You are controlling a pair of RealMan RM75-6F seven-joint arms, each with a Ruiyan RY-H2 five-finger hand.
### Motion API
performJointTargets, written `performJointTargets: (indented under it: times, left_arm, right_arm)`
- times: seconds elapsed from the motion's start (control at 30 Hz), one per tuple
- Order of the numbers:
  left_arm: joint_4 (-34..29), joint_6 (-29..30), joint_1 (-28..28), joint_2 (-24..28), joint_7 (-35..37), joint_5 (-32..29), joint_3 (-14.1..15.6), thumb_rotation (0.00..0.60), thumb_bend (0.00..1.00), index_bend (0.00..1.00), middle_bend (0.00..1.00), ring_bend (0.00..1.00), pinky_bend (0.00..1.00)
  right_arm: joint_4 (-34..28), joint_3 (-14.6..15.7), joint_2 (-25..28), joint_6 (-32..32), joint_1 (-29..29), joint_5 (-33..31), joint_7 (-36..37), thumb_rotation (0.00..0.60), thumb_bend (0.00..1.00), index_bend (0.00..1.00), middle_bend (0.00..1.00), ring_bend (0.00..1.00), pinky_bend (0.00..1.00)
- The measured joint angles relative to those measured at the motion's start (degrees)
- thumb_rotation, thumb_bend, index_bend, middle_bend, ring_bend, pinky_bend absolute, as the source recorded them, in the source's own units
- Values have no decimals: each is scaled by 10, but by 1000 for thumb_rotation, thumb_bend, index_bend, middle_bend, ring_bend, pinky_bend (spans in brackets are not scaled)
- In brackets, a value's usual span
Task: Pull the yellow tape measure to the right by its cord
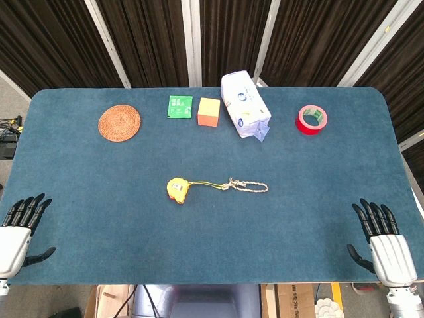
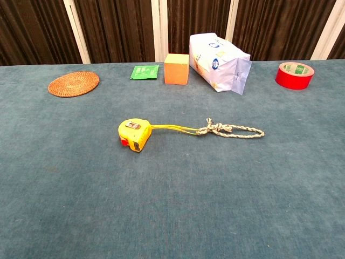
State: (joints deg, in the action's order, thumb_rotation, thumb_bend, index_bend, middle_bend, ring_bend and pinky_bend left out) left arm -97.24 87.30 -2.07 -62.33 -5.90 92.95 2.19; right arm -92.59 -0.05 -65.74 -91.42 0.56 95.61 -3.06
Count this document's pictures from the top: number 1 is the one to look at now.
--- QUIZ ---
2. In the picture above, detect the bundle of black cables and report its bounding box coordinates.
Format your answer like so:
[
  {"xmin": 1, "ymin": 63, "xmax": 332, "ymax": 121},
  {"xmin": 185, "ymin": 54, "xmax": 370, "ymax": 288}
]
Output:
[{"xmin": 0, "ymin": 115, "xmax": 25, "ymax": 160}]

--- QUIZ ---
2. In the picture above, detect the yellow tape measure with strap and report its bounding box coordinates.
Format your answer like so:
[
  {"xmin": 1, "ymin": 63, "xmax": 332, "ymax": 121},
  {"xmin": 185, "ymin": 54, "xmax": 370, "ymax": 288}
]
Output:
[{"xmin": 166, "ymin": 177, "xmax": 230, "ymax": 205}]

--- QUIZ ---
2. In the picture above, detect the left black-and-white robot hand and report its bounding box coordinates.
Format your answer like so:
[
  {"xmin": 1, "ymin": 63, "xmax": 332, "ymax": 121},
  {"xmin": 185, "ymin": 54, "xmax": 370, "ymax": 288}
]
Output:
[{"xmin": 0, "ymin": 193, "xmax": 57, "ymax": 280}]

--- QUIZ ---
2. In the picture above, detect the white plastic package bag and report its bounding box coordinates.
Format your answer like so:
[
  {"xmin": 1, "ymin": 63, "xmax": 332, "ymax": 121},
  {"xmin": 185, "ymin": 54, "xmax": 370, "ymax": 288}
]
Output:
[{"xmin": 220, "ymin": 70, "xmax": 272, "ymax": 142}]

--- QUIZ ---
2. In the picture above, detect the blue carpet table cover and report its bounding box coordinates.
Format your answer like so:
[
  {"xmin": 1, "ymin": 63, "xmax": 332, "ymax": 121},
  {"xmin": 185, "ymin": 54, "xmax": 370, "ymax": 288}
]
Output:
[{"xmin": 0, "ymin": 86, "xmax": 420, "ymax": 286}]

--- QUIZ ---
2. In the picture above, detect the white flower-shaped object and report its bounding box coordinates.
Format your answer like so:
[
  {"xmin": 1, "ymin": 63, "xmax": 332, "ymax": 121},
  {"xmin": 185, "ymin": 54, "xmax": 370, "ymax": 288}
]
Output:
[{"xmin": 313, "ymin": 297, "xmax": 345, "ymax": 318}]

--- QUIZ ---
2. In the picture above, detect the beige braided rope loop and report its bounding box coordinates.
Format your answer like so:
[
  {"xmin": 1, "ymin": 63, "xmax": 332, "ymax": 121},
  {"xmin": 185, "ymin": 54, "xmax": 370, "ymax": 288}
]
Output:
[{"xmin": 221, "ymin": 176, "xmax": 270, "ymax": 194}]

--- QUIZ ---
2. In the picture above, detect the orange and yellow cube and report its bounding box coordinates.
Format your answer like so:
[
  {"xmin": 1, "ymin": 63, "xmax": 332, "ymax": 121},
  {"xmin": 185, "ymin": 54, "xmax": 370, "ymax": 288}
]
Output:
[{"xmin": 197, "ymin": 97, "xmax": 221, "ymax": 127}]

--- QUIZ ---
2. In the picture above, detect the black cable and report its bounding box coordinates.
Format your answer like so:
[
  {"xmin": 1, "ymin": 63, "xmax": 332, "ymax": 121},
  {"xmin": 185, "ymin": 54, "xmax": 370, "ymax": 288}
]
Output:
[{"xmin": 141, "ymin": 284, "xmax": 160, "ymax": 318}]

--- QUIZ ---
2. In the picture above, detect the light wooden box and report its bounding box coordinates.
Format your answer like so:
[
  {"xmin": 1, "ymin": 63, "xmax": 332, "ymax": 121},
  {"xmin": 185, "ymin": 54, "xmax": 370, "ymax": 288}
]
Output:
[{"xmin": 83, "ymin": 284, "xmax": 134, "ymax": 318}]

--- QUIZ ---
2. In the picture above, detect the right black-and-white robot hand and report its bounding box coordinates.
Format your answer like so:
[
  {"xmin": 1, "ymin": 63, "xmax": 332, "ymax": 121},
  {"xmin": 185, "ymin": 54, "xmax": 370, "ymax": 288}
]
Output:
[{"xmin": 346, "ymin": 198, "xmax": 419, "ymax": 288}]

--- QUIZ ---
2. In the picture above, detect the white frame post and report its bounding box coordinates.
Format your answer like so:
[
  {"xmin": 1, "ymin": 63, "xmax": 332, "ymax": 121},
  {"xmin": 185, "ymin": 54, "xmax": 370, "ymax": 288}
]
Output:
[
  {"xmin": 398, "ymin": 129, "xmax": 424, "ymax": 152},
  {"xmin": 83, "ymin": 0, "xmax": 133, "ymax": 89},
  {"xmin": 181, "ymin": 0, "xmax": 203, "ymax": 88},
  {"xmin": 252, "ymin": 0, "xmax": 282, "ymax": 88},
  {"xmin": 337, "ymin": 0, "xmax": 407, "ymax": 88}
]

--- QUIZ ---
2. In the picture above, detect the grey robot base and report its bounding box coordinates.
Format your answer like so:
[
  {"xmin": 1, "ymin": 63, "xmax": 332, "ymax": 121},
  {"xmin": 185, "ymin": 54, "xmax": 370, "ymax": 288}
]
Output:
[{"xmin": 132, "ymin": 284, "xmax": 263, "ymax": 318}]

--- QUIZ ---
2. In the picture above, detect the green sachet packet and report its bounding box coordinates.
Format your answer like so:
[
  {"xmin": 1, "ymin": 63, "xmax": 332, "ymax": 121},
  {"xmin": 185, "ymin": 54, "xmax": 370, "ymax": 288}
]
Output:
[{"xmin": 166, "ymin": 95, "xmax": 194, "ymax": 119}]

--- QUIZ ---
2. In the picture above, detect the brown cardboard box with print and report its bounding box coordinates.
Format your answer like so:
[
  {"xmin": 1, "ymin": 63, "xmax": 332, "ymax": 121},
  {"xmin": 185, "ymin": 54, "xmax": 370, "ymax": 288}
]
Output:
[{"xmin": 260, "ymin": 283, "xmax": 316, "ymax": 318}]

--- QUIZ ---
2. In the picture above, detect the round woven rattan coaster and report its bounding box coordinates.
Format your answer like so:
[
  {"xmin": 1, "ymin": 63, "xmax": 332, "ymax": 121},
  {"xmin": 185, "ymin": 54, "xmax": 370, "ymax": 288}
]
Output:
[{"xmin": 97, "ymin": 104, "xmax": 142, "ymax": 143}]

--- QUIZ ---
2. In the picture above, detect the red adhesive tape roll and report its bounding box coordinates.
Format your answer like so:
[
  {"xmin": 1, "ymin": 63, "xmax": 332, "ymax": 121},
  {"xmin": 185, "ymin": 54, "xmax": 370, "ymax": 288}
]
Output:
[{"xmin": 295, "ymin": 104, "xmax": 329, "ymax": 136}]

